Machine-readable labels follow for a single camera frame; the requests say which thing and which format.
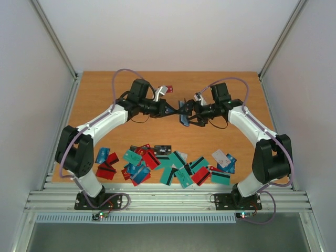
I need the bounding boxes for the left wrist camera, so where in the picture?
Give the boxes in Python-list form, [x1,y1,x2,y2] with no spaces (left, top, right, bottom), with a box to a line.
[153,86,168,102]

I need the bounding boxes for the blue card left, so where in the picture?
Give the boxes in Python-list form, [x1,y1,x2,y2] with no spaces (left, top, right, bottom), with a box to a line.
[95,147,110,164]

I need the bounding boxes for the red striped card centre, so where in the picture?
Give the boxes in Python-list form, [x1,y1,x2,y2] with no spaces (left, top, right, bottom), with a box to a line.
[142,152,161,170]

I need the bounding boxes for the blue card pile centre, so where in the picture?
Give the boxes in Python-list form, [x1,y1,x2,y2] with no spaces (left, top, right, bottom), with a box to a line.
[126,163,151,186]

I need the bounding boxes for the lone red card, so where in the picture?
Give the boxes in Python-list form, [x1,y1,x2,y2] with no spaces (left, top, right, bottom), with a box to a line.
[166,86,173,93]

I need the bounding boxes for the teal vip card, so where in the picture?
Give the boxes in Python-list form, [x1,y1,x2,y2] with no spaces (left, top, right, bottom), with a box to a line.
[174,168,193,188]
[123,150,142,166]

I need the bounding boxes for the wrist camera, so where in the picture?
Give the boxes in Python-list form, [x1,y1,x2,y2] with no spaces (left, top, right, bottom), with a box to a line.
[153,86,168,102]
[194,92,207,106]

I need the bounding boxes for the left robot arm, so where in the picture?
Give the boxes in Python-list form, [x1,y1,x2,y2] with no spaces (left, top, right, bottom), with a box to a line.
[55,79,181,209]

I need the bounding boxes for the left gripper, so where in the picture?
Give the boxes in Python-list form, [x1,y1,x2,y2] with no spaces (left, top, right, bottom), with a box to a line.
[140,99,177,118]

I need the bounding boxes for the teal VIP card bottom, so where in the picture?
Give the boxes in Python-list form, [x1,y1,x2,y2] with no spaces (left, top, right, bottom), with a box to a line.
[174,168,193,188]

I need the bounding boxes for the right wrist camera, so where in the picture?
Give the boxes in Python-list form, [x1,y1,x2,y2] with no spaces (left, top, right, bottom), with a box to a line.
[194,92,207,106]

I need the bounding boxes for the teal striped card lower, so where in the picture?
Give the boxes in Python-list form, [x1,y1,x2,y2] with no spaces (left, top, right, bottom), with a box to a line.
[160,167,174,186]

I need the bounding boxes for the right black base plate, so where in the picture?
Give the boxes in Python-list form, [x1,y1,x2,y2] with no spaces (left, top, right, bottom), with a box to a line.
[214,193,263,211]

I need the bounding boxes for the grey slotted cable duct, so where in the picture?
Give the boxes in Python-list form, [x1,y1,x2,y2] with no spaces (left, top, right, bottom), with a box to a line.
[35,213,236,224]

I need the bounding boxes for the blue card right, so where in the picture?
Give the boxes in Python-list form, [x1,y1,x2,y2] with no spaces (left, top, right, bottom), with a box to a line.
[216,153,237,174]

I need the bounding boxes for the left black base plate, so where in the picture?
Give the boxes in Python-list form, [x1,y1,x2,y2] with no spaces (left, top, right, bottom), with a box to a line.
[74,193,123,211]

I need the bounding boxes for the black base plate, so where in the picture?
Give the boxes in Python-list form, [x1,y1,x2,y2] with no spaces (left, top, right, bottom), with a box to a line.
[74,193,123,211]
[214,193,263,211]

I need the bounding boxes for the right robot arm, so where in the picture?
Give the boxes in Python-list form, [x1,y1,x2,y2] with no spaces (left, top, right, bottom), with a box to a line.
[179,82,293,208]

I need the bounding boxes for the blue leather card holder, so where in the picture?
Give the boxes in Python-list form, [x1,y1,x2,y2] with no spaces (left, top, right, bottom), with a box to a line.
[178,101,190,127]

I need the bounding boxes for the teal striped card right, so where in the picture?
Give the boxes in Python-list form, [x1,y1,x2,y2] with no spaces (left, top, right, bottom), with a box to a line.
[211,171,230,185]

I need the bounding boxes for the black VIP card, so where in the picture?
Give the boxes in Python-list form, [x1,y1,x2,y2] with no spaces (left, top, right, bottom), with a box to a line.
[154,145,172,155]

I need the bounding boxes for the teal striped card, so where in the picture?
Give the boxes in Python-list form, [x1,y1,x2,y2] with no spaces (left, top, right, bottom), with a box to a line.
[211,171,230,185]
[155,151,187,170]
[160,167,174,186]

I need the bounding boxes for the red striped card left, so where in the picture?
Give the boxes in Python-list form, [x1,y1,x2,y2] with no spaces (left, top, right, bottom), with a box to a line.
[96,162,116,180]

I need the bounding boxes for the teal striped card centre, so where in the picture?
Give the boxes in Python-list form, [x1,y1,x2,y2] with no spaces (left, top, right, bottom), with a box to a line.
[155,151,187,170]

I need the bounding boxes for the white floral card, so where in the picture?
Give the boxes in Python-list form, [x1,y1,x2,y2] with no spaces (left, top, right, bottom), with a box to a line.
[212,149,231,167]

